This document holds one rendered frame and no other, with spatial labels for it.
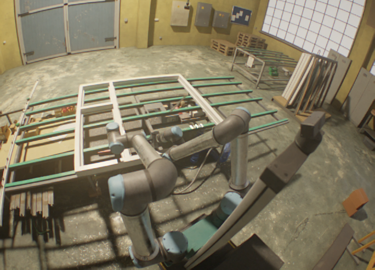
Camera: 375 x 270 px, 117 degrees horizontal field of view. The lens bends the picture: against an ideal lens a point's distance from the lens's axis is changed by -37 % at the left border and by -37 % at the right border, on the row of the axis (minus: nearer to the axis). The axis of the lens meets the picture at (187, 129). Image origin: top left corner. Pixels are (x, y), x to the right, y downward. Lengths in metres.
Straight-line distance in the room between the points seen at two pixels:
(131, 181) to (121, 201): 0.07
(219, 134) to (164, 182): 0.45
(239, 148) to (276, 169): 0.72
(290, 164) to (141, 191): 0.42
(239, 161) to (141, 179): 0.75
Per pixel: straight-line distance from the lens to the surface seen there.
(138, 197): 0.58
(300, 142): 0.50
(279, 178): 0.40
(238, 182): 1.31
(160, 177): 0.59
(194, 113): 2.42
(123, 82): 2.61
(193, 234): 1.41
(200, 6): 8.40
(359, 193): 3.68
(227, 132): 0.93
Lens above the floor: 2.05
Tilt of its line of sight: 40 degrees down
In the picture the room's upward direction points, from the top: 10 degrees clockwise
